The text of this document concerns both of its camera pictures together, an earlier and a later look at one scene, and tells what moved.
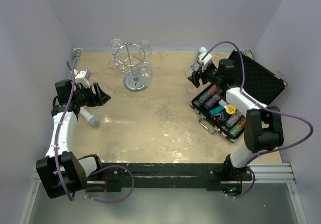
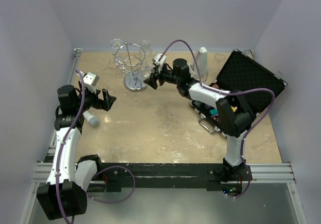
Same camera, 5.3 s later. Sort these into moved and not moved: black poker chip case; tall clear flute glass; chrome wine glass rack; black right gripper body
Moved: black right gripper body
Not moved: chrome wine glass rack; black poker chip case; tall clear flute glass
